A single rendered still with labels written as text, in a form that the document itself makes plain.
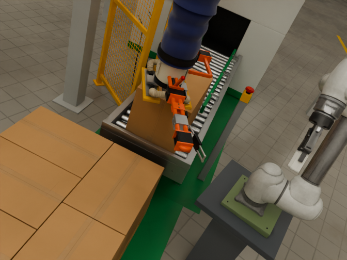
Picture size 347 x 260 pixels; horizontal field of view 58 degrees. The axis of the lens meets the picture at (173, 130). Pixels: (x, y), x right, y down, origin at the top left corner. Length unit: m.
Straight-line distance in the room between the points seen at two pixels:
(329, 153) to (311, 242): 1.58
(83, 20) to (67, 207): 1.64
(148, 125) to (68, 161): 0.58
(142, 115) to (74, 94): 1.22
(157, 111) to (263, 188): 0.85
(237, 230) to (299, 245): 1.36
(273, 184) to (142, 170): 0.85
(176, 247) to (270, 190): 1.01
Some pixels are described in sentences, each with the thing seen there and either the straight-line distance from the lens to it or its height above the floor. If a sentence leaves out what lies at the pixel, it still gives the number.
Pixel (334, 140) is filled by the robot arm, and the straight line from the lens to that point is 1.75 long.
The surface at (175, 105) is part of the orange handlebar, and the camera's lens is 1.54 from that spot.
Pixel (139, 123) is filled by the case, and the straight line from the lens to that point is 2.23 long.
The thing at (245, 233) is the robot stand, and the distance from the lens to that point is 1.81.
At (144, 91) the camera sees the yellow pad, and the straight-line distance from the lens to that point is 1.80.
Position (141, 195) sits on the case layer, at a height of 0.54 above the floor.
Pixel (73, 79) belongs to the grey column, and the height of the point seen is 0.32.
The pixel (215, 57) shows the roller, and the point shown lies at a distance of 3.97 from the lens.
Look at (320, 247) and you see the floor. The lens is 3.25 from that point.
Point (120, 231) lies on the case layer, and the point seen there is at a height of 0.54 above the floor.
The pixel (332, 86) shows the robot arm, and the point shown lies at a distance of 1.17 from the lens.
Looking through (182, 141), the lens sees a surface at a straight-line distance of 1.33.
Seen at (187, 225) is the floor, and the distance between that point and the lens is 2.64.
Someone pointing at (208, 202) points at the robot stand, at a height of 0.75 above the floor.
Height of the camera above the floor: 2.06
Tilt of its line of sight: 37 degrees down
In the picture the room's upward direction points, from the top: 22 degrees clockwise
